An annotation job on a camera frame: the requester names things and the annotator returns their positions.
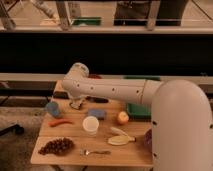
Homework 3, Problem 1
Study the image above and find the black eraser block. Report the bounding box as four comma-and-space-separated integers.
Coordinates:
53, 92, 69, 99

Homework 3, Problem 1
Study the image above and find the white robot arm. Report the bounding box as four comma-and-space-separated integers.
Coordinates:
62, 63, 213, 171

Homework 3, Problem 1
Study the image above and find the red bowl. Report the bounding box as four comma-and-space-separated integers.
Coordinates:
89, 74, 102, 79

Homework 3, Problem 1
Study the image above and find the purple bowl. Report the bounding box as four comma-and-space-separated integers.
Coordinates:
144, 129, 152, 153

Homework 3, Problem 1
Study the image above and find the blue plastic cup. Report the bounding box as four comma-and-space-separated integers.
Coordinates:
45, 101, 61, 118

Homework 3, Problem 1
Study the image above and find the white plastic cup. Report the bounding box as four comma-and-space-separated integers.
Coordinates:
82, 116, 99, 136

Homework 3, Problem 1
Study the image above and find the orange carrot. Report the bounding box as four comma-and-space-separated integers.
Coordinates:
48, 119, 73, 127

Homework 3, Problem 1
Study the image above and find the blue sponge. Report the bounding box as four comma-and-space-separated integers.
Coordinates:
87, 109, 106, 120

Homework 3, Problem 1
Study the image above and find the bunch of dark grapes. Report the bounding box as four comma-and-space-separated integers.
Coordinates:
38, 138, 74, 155

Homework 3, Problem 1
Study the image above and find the clear plastic wrapper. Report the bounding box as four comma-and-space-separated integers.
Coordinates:
110, 127, 128, 136

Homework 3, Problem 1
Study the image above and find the silver fork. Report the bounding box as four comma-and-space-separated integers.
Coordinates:
80, 149, 111, 156

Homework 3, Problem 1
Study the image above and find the red yellow apple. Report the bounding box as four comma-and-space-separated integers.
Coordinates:
116, 111, 129, 125

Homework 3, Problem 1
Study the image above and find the yellow banana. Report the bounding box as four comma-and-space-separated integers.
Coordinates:
108, 135, 136, 146

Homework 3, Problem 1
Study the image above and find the green plastic tray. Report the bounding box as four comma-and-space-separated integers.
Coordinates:
126, 103, 151, 119

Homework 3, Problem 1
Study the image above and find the green box behind glass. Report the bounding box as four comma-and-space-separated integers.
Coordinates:
72, 17, 101, 26

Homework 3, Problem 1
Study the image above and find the black handled tool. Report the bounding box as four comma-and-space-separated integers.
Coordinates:
86, 96, 109, 103

